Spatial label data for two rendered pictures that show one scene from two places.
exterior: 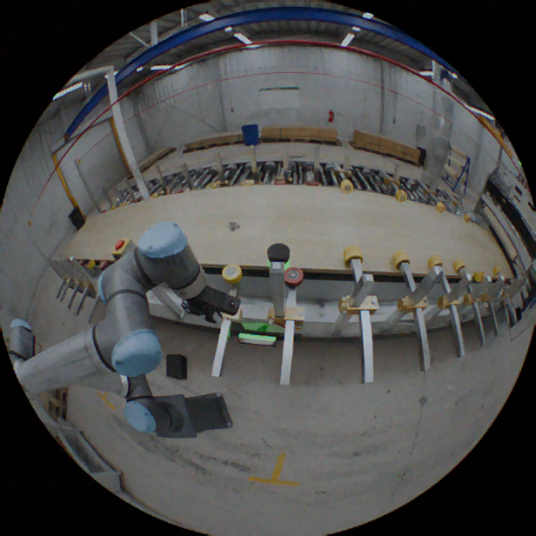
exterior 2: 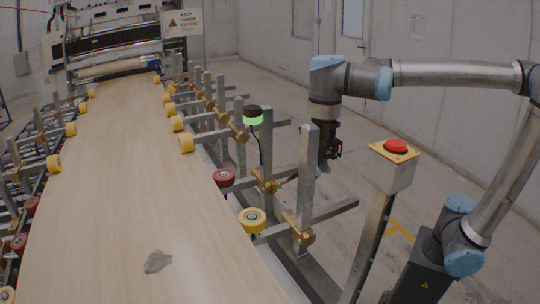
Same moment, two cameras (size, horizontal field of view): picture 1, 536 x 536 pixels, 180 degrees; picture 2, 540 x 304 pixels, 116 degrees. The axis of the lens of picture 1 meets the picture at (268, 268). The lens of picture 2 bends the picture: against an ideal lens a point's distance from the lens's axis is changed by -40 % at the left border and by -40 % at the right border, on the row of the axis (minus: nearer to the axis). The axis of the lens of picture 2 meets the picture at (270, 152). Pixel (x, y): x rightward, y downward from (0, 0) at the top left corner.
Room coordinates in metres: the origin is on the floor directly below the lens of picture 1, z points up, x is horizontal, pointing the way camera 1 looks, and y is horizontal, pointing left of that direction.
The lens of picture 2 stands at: (0.82, 0.64, 1.42)
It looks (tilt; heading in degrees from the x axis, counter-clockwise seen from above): 27 degrees down; 230
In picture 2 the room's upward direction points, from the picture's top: straight up
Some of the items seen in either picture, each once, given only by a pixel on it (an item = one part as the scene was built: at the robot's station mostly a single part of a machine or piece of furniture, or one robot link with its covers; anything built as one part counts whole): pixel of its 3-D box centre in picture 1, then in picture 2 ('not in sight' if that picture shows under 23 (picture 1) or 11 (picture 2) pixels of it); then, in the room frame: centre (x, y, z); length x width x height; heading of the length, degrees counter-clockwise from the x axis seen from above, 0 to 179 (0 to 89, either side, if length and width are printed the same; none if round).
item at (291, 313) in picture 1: (285, 314); (263, 181); (0.28, -0.04, 0.85); 0.14 x 0.06 x 0.05; 77
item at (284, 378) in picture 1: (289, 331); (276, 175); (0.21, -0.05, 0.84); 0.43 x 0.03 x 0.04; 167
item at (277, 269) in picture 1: (279, 308); (266, 169); (0.29, -0.02, 0.91); 0.04 x 0.04 x 0.48; 77
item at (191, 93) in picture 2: (473, 301); (200, 91); (0.04, -1.03, 0.95); 0.50 x 0.04 x 0.04; 167
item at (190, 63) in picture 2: (481, 301); (192, 91); (0.01, -1.24, 0.90); 0.04 x 0.04 x 0.48; 77
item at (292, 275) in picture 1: (292, 282); (224, 186); (0.42, -0.09, 0.85); 0.08 x 0.08 x 0.11
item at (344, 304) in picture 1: (358, 305); (238, 132); (0.23, -0.29, 0.95); 0.14 x 0.06 x 0.05; 77
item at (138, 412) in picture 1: (146, 416); (456, 218); (-0.16, 0.61, 0.79); 0.17 x 0.15 x 0.18; 28
